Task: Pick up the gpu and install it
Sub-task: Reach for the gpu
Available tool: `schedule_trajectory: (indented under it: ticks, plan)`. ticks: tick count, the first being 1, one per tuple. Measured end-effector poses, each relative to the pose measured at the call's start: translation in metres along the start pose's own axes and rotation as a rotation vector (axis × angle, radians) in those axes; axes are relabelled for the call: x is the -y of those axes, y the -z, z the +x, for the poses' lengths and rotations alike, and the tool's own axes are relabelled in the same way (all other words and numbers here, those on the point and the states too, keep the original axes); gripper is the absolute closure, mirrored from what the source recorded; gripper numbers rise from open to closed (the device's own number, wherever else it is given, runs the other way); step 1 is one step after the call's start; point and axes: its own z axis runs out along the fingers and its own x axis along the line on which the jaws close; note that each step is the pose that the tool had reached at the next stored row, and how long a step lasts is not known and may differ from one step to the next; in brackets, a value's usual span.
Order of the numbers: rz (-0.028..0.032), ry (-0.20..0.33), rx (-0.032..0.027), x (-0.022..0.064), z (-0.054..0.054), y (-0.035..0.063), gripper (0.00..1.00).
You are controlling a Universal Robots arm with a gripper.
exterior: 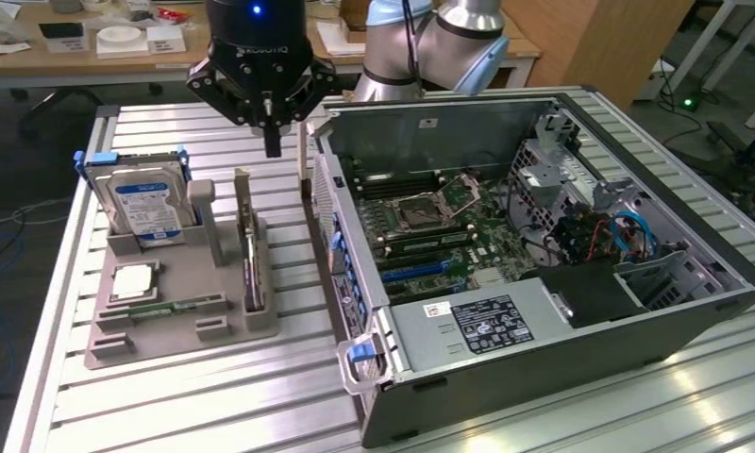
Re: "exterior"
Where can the grey power supply unit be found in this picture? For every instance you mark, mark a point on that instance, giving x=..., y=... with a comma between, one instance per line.
x=428, y=344

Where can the silver CPU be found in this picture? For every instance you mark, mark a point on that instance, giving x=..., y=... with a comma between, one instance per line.
x=132, y=280

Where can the grey parts rack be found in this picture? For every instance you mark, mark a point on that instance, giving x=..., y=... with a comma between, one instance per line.
x=176, y=264

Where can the black office chair base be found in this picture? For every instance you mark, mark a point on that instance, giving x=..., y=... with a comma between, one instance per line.
x=55, y=96

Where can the silver chipset heatsink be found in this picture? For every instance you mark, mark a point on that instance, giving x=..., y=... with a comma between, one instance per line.
x=492, y=278

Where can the wooden desk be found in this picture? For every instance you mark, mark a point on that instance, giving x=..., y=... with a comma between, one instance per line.
x=69, y=63

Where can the hard disk in blue caddy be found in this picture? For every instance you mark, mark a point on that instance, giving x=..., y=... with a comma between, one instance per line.
x=141, y=203

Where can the green motherboard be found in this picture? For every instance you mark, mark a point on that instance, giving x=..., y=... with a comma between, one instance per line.
x=477, y=245

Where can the dark RAM stick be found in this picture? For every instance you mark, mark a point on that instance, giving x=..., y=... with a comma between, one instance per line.
x=428, y=241

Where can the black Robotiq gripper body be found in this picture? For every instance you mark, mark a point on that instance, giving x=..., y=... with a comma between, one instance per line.
x=257, y=42

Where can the black-topped white box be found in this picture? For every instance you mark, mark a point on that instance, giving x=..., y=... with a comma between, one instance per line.
x=65, y=42

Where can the white box with bowl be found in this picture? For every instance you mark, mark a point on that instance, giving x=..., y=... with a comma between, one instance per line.
x=122, y=45

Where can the device with green light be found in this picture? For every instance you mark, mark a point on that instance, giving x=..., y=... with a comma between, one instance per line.
x=687, y=102

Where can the green RAM stick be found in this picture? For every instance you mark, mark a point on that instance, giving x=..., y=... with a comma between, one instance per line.
x=162, y=309

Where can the white desk frame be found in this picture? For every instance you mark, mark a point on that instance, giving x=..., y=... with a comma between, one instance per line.
x=734, y=45

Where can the stack of papers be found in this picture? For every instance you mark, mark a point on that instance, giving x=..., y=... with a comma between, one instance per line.
x=345, y=40

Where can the black open PC case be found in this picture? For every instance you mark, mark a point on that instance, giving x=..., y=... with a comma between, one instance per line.
x=540, y=377

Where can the black equipment stand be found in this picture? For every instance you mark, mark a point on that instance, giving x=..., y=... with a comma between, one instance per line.
x=723, y=134

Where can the white paper slip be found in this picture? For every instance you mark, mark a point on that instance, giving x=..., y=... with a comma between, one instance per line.
x=5, y=48

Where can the white cup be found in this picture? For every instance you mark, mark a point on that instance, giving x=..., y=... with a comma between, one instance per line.
x=94, y=5

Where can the silver drive cage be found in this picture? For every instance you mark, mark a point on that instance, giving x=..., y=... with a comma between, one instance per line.
x=540, y=184

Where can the grey cup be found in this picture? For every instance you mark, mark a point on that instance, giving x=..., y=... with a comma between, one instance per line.
x=66, y=5

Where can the wooden cabinet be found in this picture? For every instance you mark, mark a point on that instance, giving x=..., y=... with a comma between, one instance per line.
x=604, y=47

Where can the red packet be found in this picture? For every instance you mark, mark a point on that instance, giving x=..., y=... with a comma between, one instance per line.
x=172, y=15

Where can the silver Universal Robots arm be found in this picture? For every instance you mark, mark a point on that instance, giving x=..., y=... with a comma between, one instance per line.
x=472, y=19

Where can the black RAM slot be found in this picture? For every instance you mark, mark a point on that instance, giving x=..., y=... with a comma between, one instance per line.
x=421, y=253
x=397, y=179
x=401, y=190
x=396, y=174
x=399, y=185

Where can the CPU socket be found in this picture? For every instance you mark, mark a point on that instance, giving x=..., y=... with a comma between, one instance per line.
x=424, y=212

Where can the small white labelled box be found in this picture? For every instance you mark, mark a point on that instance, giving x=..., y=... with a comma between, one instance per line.
x=166, y=38

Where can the metal socket cover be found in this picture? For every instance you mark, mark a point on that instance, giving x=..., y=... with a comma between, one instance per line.
x=460, y=177

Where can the low-profile graphics card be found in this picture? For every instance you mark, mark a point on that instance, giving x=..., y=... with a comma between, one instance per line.
x=250, y=264

